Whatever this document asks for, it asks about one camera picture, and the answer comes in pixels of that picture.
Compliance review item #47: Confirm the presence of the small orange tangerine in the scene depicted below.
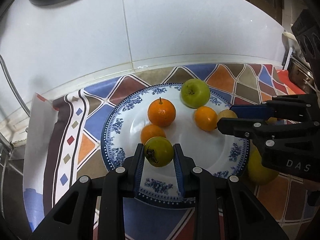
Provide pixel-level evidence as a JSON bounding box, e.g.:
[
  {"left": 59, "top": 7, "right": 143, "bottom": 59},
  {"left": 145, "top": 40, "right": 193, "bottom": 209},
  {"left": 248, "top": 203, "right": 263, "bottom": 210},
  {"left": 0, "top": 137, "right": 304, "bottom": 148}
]
[{"left": 140, "top": 124, "right": 166, "bottom": 144}]

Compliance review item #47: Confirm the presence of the green apple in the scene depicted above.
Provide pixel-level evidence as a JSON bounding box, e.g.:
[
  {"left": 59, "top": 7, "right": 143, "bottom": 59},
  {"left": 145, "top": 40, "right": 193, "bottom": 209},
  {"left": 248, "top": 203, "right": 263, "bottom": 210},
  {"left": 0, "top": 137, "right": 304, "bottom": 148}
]
[{"left": 180, "top": 79, "right": 210, "bottom": 109}]

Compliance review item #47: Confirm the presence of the colourful diamond pattern table mat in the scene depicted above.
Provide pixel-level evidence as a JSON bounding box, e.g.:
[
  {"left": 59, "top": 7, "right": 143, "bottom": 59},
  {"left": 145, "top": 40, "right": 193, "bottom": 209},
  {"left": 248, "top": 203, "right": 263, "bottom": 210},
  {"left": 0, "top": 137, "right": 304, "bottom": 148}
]
[{"left": 23, "top": 64, "right": 319, "bottom": 239}]

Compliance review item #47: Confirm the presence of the yellow green pear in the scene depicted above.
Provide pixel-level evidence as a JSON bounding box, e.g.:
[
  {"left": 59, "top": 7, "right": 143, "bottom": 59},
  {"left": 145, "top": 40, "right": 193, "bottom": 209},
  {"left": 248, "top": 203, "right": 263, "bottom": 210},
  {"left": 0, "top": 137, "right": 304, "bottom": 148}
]
[{"left": 247, "top": 145, "right": 279, "bottom": 185}]

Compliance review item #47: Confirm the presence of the thin gooseneck water tap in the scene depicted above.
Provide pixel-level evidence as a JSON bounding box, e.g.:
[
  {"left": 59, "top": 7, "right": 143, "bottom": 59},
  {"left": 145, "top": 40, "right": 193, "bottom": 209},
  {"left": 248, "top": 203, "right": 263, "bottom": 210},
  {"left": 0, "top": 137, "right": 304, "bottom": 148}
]
[{"left": 0, "top": 55, "right": 30, "bottom": 116}]

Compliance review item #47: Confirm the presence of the orange tangerine with stem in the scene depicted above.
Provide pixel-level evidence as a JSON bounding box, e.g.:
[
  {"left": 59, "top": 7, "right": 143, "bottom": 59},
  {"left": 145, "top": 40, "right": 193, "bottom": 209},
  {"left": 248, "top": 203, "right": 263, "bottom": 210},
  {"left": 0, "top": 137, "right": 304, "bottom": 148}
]
[{"left": 147, "top": 97, "right": 176, "bottom": 127}]

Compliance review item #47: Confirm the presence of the green persimmon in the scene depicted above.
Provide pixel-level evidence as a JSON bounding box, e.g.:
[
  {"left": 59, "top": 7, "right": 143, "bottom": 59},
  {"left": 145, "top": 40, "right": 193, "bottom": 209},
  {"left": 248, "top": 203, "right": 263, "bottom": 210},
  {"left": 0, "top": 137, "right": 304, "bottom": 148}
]
[{"left": 144, "top": 137, "right": 174, "bottom": 167}]

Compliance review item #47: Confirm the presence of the blue white porcelain plate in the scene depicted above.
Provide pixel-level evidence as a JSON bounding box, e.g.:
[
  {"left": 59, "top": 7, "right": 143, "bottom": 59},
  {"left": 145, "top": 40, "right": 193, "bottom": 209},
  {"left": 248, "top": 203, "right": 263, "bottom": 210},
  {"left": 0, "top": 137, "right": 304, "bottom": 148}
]
[{"left": 101, "top": 83, "right": 249, "bottom": 209}]

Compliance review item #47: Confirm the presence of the brown kiwi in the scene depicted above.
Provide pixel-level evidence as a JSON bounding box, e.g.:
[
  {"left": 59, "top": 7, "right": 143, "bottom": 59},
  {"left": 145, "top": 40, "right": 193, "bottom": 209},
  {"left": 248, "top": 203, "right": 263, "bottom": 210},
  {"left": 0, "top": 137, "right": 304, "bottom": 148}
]
[{"left": 217, "top": 109, "right": 238, "bottom": 121}]

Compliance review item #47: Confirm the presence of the large orange tangerine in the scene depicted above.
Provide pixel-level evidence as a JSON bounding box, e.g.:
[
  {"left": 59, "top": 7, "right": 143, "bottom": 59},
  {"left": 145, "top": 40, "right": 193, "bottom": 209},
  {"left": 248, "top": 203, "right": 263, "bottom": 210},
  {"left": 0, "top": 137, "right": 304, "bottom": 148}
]
[{"left": 194, "top": 106, "right": 217, "bottom": 132}]

